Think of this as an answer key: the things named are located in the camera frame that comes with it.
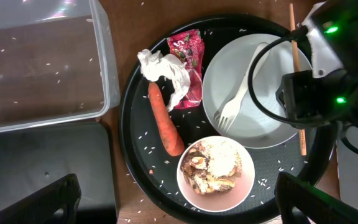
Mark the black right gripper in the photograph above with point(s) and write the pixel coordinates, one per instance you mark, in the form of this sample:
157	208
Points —
317	102

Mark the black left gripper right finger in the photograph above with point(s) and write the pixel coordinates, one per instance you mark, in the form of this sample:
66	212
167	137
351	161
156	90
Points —
300	202

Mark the red snack wrapper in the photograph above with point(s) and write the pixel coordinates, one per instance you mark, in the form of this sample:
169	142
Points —
189	48

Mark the food scraps pile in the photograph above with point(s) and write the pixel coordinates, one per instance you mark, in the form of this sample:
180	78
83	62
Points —
211	167

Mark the white plate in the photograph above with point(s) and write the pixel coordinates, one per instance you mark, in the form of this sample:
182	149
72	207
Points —
226	99

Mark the round black tray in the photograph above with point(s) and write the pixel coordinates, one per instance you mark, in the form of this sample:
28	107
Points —
155	171

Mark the orange carrot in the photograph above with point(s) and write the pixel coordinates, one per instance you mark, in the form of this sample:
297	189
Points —
169	135

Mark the wooden chopstick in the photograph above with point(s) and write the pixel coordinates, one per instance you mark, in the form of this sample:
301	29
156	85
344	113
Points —
296	66

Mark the white tissue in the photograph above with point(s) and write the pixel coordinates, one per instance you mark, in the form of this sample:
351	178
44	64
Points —
154	66

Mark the clear plastic bin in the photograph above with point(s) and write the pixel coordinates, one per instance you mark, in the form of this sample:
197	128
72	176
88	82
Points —
57	63

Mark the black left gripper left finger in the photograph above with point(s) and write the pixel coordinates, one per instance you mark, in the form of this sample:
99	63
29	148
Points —
40	207

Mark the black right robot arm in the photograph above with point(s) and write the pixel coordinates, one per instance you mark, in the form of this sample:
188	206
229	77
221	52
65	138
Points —
332	31

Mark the black rectangular tray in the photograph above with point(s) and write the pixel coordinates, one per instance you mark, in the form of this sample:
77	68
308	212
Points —
31	159

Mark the white plastic fork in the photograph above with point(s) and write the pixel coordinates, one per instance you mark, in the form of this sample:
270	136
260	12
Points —
231	109

